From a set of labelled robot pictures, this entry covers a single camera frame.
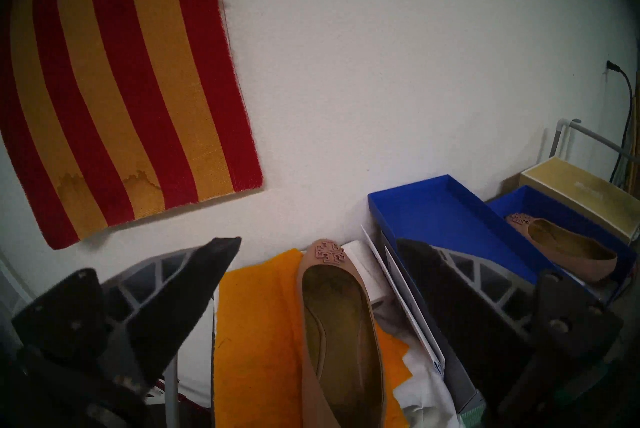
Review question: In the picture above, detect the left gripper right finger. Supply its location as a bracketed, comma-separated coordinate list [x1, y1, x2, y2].
[396, 238, 625, 410]

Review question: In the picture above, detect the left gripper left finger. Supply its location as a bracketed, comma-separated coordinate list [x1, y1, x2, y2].
[12, 237, 242, 385]

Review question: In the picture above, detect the tan leather shoe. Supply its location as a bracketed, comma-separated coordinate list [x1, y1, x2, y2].
[505, 212, 619, 284]
[296, 238, 388, 428]

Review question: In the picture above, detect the blue shoe box lid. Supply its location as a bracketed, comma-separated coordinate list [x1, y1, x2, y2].
[367, 174, 541, 285]

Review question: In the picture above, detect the blue shoe box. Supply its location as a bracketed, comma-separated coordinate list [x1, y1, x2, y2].
[487, 184, 638, 305]

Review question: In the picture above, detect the gold shoe box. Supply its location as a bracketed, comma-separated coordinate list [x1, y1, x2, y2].
[518, 156, 640, 244]

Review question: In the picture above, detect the white paper card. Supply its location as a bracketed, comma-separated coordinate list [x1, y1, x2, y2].
[360, 224, 447, 378]

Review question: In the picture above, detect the orange felt cloth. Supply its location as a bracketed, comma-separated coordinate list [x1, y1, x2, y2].
[212, 248, 413, 428]

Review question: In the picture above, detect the green checkered tablecloth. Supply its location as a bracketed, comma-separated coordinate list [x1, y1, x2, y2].
[457, 404, 488, 428]

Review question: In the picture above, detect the red yellow striped flag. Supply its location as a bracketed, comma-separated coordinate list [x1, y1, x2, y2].
[0, 0, 264, 251]

